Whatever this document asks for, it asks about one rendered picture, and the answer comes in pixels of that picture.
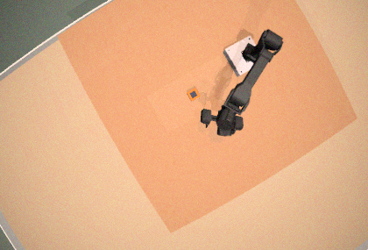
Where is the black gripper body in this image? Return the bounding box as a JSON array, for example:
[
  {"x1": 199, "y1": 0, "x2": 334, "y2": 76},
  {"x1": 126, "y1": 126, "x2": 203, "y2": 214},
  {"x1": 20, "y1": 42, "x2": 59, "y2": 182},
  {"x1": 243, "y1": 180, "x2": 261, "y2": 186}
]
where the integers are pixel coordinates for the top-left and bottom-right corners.
[{"x1": 201, "y1": 105, "x2": 244, "y2": 131}]

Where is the orange block with dark blue square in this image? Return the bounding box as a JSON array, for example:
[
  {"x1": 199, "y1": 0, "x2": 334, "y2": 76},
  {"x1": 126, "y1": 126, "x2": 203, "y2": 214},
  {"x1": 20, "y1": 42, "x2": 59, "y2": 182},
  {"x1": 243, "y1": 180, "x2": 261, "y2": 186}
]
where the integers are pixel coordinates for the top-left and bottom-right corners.
[{"x1": 187, "y1": 88, "x2": 200, "y2": 101}]

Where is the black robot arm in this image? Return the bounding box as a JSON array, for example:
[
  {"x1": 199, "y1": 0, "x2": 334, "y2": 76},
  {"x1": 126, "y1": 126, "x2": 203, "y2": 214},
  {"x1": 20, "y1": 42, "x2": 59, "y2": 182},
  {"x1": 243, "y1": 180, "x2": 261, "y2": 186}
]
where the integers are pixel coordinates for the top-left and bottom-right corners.
[{"x1": 216, "y1": 29, "x2": 284, "y2": 137}]

